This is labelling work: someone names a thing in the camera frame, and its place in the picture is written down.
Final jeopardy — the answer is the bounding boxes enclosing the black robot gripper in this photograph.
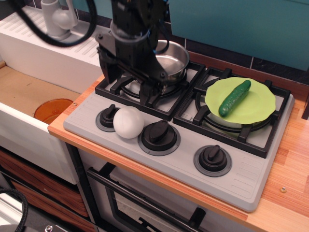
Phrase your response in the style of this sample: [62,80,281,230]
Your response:
[95,31,168,106]

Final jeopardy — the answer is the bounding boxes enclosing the white toy mushroom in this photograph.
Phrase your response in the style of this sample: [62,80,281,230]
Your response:
[113,106,144,139]

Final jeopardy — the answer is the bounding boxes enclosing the green toy pickle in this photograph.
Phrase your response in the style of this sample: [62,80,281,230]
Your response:
[218,80,252,117]

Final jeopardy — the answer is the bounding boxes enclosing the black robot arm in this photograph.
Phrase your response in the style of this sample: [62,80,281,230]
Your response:
[96,0,169,107]

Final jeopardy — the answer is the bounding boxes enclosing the black left stove knob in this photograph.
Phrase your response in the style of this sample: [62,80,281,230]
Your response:
[96,104,119,132]

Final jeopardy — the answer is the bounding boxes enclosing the black stove knob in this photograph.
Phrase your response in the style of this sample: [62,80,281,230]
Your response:
[138,120,181,156]
[96,104,119,132]
[194,145,232,177]

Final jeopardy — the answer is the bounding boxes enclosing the stainless steel pot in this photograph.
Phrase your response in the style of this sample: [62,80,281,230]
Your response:
[155,40,190,86]

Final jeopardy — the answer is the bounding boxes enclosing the black middle stove knob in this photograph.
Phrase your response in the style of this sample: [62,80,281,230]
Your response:
[138,120,181,156]

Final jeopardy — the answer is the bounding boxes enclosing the grey toy stove top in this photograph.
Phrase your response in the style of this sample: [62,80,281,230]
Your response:
[63,62,295,212]

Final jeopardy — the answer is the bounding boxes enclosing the black right stove knob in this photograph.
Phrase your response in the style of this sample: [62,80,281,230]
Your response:
[194,145,232,177]

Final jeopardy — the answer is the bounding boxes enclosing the lime green plate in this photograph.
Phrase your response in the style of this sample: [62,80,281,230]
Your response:
[205,77,276,124]

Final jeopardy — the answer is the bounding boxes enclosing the black left burner grate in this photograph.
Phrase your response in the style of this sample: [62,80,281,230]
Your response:
[95,61,206,121]

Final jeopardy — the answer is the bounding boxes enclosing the black burner grate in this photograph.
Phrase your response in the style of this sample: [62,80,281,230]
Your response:
[95,61,206,121]
[173,67,293,158]

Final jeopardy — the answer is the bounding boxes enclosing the white toy sink unit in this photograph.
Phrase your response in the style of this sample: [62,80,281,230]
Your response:
[0,8,102,184]

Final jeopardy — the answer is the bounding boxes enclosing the grey toy faucet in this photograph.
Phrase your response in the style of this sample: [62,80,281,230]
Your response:
[41,0,78,41]

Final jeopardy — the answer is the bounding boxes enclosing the toy oven door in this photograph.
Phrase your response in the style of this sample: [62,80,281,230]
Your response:
[79,150,250,232]

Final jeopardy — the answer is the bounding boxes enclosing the wooden drawer front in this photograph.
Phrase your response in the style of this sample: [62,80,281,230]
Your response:
[0,148,95,232]

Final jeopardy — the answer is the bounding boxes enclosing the black right burner grate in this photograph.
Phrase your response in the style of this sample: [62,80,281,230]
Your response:
[173,67,293,158]

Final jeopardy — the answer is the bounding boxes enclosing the brass countertop screw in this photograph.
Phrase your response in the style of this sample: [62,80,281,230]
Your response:
[280,187,287,193]

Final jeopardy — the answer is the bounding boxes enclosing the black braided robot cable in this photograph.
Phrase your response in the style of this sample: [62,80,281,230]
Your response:
[9,0,98,47]

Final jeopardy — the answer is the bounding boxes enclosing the black oven door handle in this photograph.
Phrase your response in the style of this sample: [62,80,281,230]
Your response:
[87,168,206,232]

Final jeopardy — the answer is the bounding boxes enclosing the black braided foreground cable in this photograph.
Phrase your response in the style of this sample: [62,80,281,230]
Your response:
[0,188,29,232]

